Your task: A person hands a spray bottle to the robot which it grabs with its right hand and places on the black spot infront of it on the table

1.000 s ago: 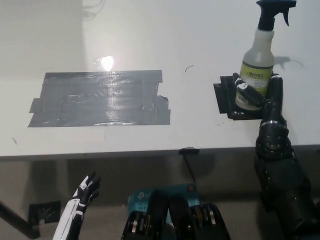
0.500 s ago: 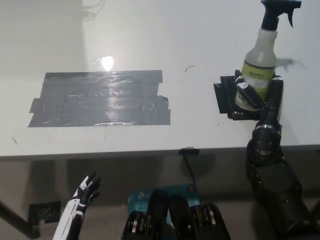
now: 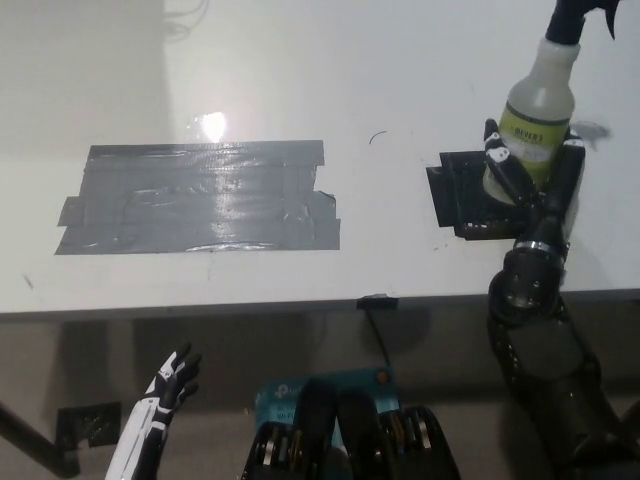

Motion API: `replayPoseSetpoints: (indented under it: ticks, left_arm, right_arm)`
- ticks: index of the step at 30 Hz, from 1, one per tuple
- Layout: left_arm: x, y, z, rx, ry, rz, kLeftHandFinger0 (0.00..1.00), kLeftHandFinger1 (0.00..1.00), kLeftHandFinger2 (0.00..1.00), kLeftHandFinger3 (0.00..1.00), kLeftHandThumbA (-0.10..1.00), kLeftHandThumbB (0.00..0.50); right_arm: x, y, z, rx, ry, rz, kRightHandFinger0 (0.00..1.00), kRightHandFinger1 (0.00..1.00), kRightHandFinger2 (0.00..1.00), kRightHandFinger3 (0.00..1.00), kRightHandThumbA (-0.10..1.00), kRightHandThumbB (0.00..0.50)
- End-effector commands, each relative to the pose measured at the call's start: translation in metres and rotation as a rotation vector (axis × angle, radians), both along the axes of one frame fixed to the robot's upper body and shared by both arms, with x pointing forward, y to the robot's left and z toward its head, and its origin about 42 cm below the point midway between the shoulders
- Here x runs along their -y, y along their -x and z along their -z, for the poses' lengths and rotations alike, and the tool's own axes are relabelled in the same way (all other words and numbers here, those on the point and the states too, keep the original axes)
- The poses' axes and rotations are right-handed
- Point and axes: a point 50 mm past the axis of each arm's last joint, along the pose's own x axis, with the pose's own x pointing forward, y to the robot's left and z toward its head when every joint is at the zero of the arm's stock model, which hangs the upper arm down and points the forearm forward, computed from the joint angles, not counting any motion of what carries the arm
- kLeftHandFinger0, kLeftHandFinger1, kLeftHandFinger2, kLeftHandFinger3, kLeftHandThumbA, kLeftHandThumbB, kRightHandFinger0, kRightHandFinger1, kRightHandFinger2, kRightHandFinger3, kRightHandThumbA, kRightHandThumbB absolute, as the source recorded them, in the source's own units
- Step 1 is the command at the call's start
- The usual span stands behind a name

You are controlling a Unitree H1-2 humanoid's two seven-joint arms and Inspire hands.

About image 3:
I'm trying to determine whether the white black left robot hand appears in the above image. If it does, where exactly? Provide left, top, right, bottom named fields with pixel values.
left=104, top=341, right=203, bottom=480

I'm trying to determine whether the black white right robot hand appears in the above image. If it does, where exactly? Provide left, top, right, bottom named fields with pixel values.
left=481, top=118, right=588, bottom=249

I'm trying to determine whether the spray bottle with green label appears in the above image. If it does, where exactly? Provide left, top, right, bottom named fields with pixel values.
left=481, top=0, right=622, bottom=203

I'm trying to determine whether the black tape square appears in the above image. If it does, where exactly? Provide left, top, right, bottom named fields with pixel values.
left=425, top=150, right=534, bottom=243

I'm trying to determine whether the black table leg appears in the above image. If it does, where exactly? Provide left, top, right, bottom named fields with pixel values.
left=0, top=399, right=82, bottom=477

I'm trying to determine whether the teal router box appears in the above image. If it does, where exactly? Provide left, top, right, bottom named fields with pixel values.
left=255, top=367, right=401, bottom=451

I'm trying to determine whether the small black edge clip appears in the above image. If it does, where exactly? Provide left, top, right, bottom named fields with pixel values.
left=356, top=295, right=400, bottom=309

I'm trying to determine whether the grey duct tape patch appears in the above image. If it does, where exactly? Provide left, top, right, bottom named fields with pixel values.
left=53, top=140, right=343, bottom=258

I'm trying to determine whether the thin black cable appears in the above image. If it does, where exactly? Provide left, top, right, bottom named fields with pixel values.
left=364, top=306, right=395, bottom=370

